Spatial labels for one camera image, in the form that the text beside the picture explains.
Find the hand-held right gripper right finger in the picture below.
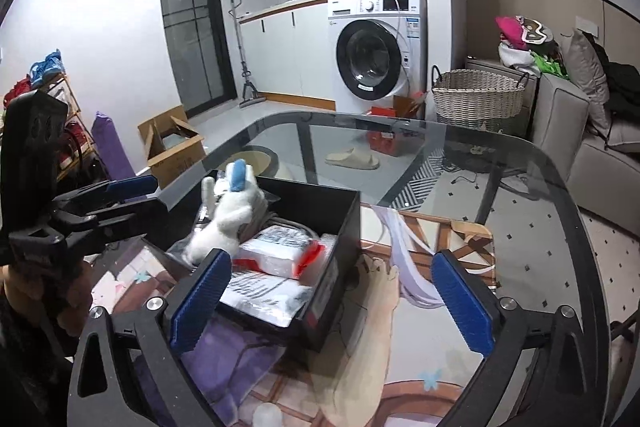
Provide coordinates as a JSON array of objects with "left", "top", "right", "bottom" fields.
[{"left": 431, "top": 249, "right": 593, "bottom": 427}]

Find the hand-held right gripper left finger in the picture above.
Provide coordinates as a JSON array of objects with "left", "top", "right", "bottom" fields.
[{"left": 67, "top": 248, "right": 233, "bottom": 427}]

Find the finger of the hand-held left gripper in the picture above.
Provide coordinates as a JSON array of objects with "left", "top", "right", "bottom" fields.
[
  {"left": 95, "top": 199, "right": 171, "bottom": 240},
  {"left": 52, "top": 175, "right": 160, "bottom": 220}
]

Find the white medicine packet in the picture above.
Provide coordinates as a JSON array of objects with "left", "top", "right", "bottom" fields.
[{"left": 220, "top": 269, "right": 316, "bottom": 328}]

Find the clear zip bag red stripe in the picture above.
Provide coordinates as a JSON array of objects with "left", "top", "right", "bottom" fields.
[{"left": 235, "top": 224, "right": 326, "bottom": 280}]

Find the white plush toy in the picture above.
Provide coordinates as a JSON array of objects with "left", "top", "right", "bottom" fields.
[{"left": 185, "top": 159, "right": 271, "bottom": 265}]

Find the white cable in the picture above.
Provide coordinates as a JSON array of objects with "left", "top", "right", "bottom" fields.
[{"left": 240, "top": 207, "right": 321, "bottom": 243}]

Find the black storage box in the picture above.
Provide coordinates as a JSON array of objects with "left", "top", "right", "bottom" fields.
[{"left": 167, "top": 174, "right": 362, "bottom": 353}]

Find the person's left hand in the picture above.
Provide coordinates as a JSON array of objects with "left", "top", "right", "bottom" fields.
[{"left": 0, "top": 264, "right": 93, "bottom": 338}]

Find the purple yoga mat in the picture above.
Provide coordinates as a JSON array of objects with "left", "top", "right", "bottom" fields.
[{"left": 91, "top": 111, "right": 136, "bottom": 180}]

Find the cardboard box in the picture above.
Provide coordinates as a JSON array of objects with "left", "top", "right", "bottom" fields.
[{"left": 137, "top": 104, "right": 207, "bottom": 190}]

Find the wooden shoe rack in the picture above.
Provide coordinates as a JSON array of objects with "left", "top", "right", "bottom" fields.
[{"left": 0, "top": 74, "right": 101, "bottom": 182}]

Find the printed table mat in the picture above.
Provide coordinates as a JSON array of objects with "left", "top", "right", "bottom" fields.
[{"left": 92, "top": 204, "right": 501, "bottom": 427}]

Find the mop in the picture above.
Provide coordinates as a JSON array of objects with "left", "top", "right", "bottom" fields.
[{"left": 229, "top": 0, "right": 268, "bottom": 108}]

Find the dark glass sliding door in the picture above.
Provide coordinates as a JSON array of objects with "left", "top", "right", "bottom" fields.
[{"left": 159, "top": 0, "right": 238, "bottom": 115}]

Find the red box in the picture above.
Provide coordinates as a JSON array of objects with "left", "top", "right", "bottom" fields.
[{"left": 367, "top": 92, "right": 427, "bottom": 158}]

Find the beige slipper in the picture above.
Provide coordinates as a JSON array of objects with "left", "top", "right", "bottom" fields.
[{"left": 325, "top": 147, "right": 381, "bottom": 170}]

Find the wicker basket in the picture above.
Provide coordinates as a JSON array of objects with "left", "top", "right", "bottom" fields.
[{"left": 431, "top": 66, "right": 530, "bottom": 132}]

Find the white kitchen cabinet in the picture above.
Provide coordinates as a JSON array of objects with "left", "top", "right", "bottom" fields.
[{"left": 239, "top": 0, "right": 336, "bottom": 100}]

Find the grey sofa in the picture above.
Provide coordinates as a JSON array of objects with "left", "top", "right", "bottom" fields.
[{"left": 530, "top": 72, "right": 640, "bottom": 228}]

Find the black jacket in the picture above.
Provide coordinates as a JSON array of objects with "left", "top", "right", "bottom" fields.
[{"left": 582, "top": 32, "right": 640, "bottom": 128}]

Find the grey pillow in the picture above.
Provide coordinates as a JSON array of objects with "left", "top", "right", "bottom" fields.
[{"left": 557, "top": 27, "right": 613, "bottom": 135}]

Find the pile of clothes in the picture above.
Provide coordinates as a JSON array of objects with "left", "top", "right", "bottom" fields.
[{"left": 496, "top": 14, "right": 571, "bottom": 80}]

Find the white washing machine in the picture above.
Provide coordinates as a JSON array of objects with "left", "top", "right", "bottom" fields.
[{"left": 327, "top": 0, "right": 428, "bottom": 115}]

